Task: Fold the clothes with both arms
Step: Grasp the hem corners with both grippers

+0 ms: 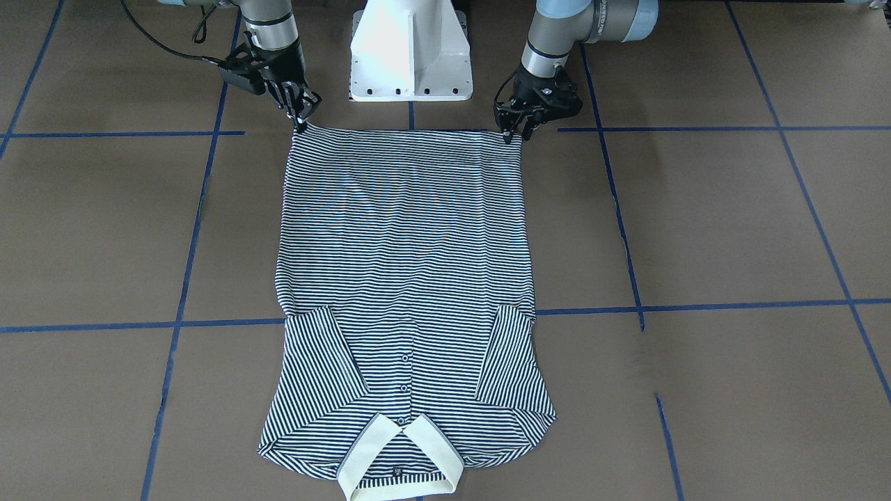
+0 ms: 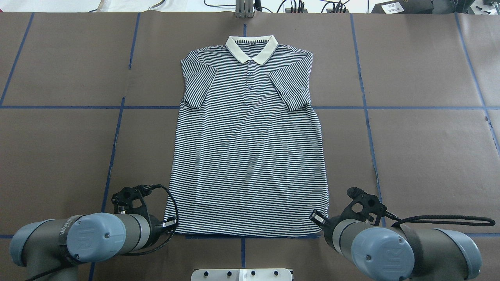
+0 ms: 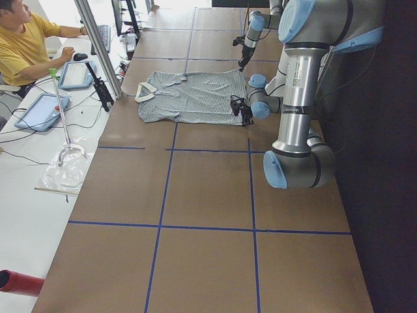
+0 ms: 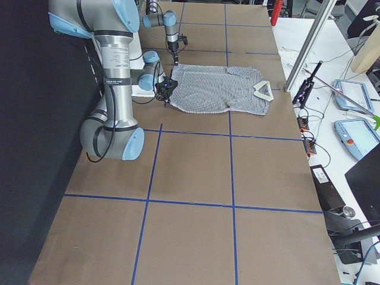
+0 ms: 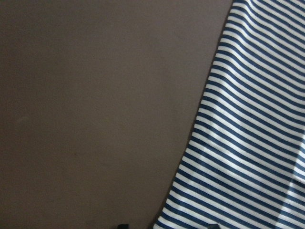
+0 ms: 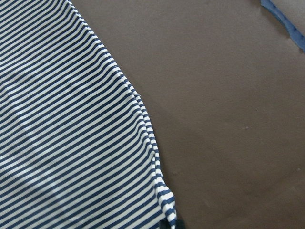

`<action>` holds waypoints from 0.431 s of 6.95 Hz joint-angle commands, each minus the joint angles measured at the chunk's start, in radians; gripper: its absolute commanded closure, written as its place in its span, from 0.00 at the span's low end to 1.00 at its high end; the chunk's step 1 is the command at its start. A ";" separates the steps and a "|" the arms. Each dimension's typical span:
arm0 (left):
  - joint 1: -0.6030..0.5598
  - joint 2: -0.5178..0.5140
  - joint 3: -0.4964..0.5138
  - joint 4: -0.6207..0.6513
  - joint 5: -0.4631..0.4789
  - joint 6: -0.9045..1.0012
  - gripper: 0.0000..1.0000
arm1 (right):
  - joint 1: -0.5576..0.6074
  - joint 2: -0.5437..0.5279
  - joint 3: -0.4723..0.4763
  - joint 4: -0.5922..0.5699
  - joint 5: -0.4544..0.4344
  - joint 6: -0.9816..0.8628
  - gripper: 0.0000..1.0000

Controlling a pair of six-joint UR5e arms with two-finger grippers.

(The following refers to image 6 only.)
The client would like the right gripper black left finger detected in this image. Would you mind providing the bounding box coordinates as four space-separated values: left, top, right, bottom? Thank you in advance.
159 219 169 229

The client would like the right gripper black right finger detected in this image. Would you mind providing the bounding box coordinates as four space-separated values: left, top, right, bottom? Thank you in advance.
175 219 186 229

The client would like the striped polo shirt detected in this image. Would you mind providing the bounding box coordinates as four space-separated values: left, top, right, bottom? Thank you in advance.
0 0 177 229

